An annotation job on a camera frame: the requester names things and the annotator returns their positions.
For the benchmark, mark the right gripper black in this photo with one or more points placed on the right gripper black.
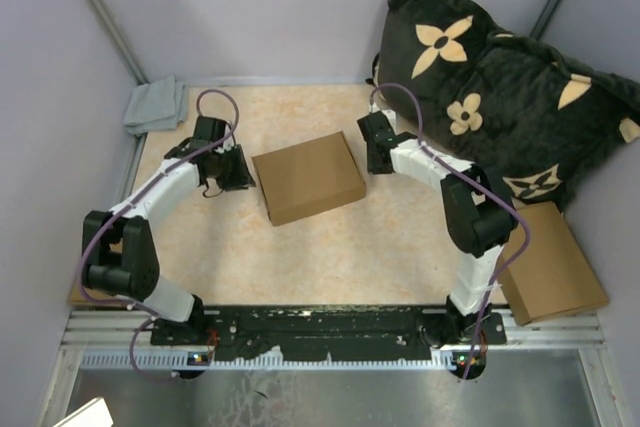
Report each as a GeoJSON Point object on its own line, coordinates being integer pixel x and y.
{"type": "Point", "coordinates": [372, 168]}

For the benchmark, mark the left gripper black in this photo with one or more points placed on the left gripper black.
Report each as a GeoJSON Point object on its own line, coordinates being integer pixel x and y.
{"type": "Point", "coordinates": [242, 178]}

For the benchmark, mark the brown cardboard box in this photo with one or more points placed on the brown cardboard box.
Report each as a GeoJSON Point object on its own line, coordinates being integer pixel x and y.
{"type": "Point", "coordinates": [309, 178]}

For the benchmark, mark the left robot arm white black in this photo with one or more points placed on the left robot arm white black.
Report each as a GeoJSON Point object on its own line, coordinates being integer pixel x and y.
{"type": "Point", "coordinates": [119, 253]}

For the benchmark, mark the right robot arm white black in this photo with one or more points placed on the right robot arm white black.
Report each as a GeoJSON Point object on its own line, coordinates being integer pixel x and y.
{"type": "Point", "coordinates": [478, 222]}

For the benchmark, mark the folded cardboard box left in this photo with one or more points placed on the folded cardboard box left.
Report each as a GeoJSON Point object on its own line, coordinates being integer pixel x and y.
{"type": "Point", "coordinates": [78, 296]}

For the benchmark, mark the folded cardboard box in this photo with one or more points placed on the folded cardboard box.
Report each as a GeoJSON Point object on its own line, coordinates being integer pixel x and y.
{"type": "Point", "coordinates": [78, 296]}
{"type": "Point", "coordinates": [552, 277]}

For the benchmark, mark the folded cardboard box right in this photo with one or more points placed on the folded cardboard box right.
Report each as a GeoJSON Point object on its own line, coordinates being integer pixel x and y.
{"type": "Point", "coordinates": [552, 277]}

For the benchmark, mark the grey folded cloth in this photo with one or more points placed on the grey folded cloth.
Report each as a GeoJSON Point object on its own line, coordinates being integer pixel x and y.
{"type": "Point", "coordinates": [157, 106]}

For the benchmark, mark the black floral plush pillow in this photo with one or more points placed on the black floral plush pillow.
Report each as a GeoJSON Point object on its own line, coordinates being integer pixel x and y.
{"type": "Point", "coordinates": [497, 98]}

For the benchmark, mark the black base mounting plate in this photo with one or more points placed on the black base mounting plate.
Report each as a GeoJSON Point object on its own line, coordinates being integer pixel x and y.
{"type": "Point", "coordinates": [316, 333]}

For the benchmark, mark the aluminium rail frame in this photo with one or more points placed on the aluminium rail frame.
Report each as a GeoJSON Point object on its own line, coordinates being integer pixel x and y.
{"type": "Point", "coordinates": [336, 366]}

